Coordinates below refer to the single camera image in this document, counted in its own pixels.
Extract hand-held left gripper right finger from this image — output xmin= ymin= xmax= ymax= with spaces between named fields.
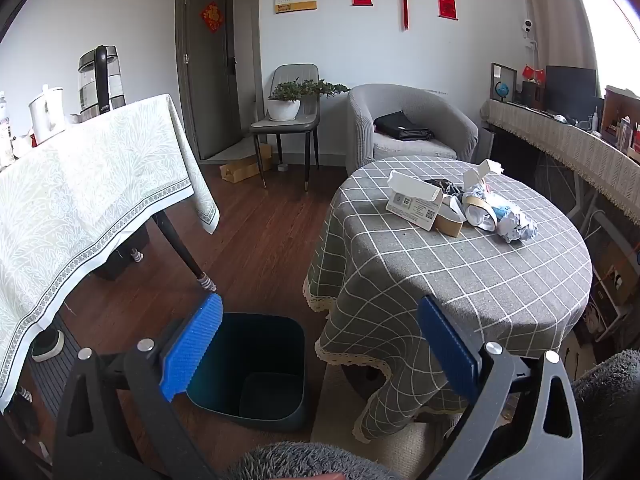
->
xmin=417 ymin=295 xmax=586 ymax=480

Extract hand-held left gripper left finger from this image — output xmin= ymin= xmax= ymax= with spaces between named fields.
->
xmin=52 ymin=292 xmax=224 ymax=480

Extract dark teal trash bin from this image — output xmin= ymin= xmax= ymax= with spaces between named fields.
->
xmin=185 ymin=312 xmax=307 ymax=431

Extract grey checked tablecloth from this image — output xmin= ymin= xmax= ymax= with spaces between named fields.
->
xmin=302 ymin=155 xmax=593 ymax=443

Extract dark table leg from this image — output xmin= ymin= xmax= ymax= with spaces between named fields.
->
xmin=152 ymin=210 xmax=218 ymax=293

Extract black box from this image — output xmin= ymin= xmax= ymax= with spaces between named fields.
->
xmin=92 ymin=227 xmax=151 ymax=281

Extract brown tape roll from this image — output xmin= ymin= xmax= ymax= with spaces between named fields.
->
xmin=434 ymin=212 xmax=465 ymax=238

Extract beige rug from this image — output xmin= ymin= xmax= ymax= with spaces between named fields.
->
xmin=310 ymin=360 xmax=501 ymax=480

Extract crumpled blue white paper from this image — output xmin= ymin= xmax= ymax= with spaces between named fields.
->
xmin=495 ymin=204 xmax=539 ymax=244

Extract dark floor mat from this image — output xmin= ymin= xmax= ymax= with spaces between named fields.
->
xmin=25 ymin=310 xmax=86 ymax=411

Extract white cardboard box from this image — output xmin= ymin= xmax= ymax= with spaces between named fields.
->
xmin=386 ymin=170 xmax=444 ymax=232

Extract white shoe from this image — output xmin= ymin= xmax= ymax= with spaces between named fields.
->
xmin=31 ymin=329 xmax=66 ymax=363

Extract grey fleece pants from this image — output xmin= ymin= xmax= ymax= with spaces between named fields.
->
xmin=227 ymin=347 xmax=640 ymax=480

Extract white crumpled carton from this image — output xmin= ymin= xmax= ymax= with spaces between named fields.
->
xmin=462 ymin=159 xmax=503 ymax=193

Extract white patterned tablecloth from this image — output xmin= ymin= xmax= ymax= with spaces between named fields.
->
xmin=0 ymin=93 xmax=221 ymax=413

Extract black bag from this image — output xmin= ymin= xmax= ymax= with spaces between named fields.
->
xmin=373 ymin=111 xmax=436 ymax=142

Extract side counter with fringed cloth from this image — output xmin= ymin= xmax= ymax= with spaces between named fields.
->
xmin=481 ymin=99 xmax=640 ymax=226

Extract grey armchair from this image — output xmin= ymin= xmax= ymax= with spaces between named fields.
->
xmin=346 ymin=83 xmax=479 ymax=176

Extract grey dining chair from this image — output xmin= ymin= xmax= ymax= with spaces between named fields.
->
xmin=250 ymin=63 xmax=321 ymax=193

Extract potted plant in white bowl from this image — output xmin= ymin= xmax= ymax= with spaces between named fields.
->
xmin=265 ymin=79 xmax=351 ymax=122

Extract grey door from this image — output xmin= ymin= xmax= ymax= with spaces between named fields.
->
xmin=182 ymin=0 xmax=236 ymax=161

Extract framed globe picture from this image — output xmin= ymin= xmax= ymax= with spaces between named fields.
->
xmin=490 ymin=62 xmax=517 ymax=104

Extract white jug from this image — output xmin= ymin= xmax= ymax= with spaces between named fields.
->
xmin=28 ymin=86 xmax=66 ymax=145

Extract glass electric kettle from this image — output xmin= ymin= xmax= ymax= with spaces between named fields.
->
xmin=77 ymin=45 xmax=127 ymax=116

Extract black monitor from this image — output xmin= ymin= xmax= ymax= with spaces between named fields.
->
xmin=544 ymin=65 xmax=598 ymax=116

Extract wooden desk organizer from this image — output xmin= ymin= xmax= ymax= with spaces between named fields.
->
xmin=600 ymin=85 xmax=640 ymax=153

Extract red door decoration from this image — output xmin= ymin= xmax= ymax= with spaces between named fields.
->
xmin=201 ymin=1 xmax=223 ymax=33

